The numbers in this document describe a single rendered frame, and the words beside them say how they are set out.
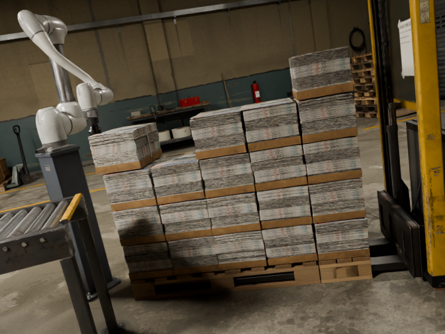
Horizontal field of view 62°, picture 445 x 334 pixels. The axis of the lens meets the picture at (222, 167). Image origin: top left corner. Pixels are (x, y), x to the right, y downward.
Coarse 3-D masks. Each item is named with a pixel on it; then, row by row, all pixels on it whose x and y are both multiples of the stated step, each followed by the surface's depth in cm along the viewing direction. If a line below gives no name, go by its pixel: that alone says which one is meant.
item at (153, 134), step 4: (144, 124) 240; (148, 124) 235; (152, 124) 241; (120, 128) 242; (124, 128) 238; (148, 128) 232; (152, 128) 239; (148, 132) 231; (152, 132) 238; (156, 132) 245; (152, 136) 237; (156, 136) 244; (152, 140) 236; (156, 140) 244; (152, 144) 237; (156, 144) 243; (152, 148) 237; (156, 148) 242; (160, 148) 248; (152, 152) 235
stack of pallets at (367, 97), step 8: (352, 56) 793; (360, 56) 766; (368, 56) 756; (352, 64) 788; (360, 64) 765; (368, 64) 762; (352, 72) 786; (360, 72) 764; (368, 72) 815; (352, 80) 797; (360, 80) 772; (368, 80) 764; (368, 88) 768; (360, 96) 807; (368, 96) 770; (360, 104) 799; (368, 104) 774; (376, 104) 744; (360, 112) 800; (368, 112) 776; (376, 112) 753
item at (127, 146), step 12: (120, 132) 211; (132, 132) 210; (96, 144) 216; (108, 144) 215; (120, 144) 213; (132, 144) 213; (144, 144) 224; (96, 156) 218; (108, 156) 217; (120, 156) 216; (132, 156) 214; (144, 156) 222
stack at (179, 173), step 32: (160, 160) 233; (192, 160) 213; (224, 160) 208; (256, 160) 206; (288, 160) 204; (128, 192) 220; (160, 192) 217; (192, 192) 215; (256, 192) 222; (288, 192) 208; (128, 224) 224; (160, 224) 222; (192, 224) 220; (224, 224) 217; (128, 256) 230; (160, 256) 228; (192, 256) 224; (224, 256) 222; (256, 256) 220; (224, 288) 227; (256, 288) 224
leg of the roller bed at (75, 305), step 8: (72, 256) 145; (64, 264) 144; (72, 264) 145; (64, 272) 145; (72, 272) 146; (72, 280) 146; (80, 280) 149; (72, 288) 147; (80, 288) 147; (72, 296) 147; (80, 296) 148; (80, 304) 148; (88, 304) 153; (80, 312) 149; (88, 312) 150; (80, 320) 150; (88, 320) 150; (80, 328) 150; (88, 328) 151
